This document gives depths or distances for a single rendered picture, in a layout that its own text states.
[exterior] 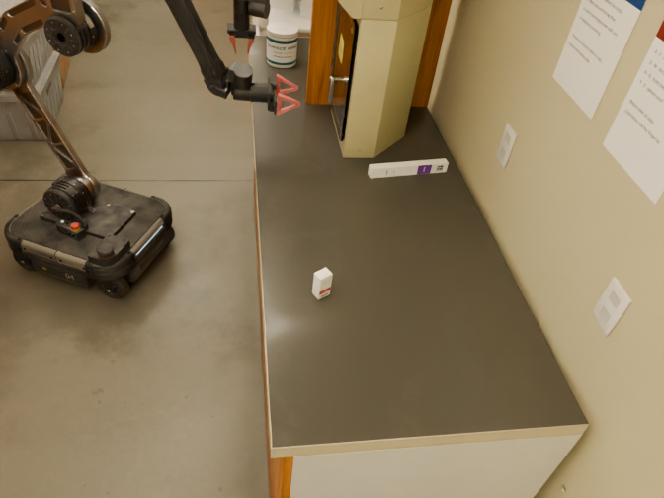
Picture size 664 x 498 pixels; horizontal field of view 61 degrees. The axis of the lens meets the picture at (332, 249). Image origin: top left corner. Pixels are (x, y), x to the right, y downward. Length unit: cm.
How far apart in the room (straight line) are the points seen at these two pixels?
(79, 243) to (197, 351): 71
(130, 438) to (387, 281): 124
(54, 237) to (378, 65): 166
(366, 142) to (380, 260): 51
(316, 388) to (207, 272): 164
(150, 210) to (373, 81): 142
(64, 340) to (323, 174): 139
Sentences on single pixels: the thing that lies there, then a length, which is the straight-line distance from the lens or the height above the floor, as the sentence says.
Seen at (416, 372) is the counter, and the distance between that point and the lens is 134.
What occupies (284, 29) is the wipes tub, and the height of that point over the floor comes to 109.
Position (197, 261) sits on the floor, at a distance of 289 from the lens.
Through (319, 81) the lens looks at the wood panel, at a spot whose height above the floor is 103.
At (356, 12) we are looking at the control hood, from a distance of 173.
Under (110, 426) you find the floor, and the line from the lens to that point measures 238.
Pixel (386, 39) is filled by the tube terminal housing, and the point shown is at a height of 136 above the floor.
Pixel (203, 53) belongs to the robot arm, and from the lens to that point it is 177.
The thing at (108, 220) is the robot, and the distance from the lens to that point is 278.
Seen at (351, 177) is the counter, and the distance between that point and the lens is 186.
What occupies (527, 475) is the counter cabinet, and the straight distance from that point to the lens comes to 156.
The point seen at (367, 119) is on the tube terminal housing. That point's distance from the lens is 188.
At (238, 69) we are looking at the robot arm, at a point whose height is 124.
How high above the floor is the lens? 200
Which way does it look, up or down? 42 degrees down
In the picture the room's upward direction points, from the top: 8 degrees clockwise
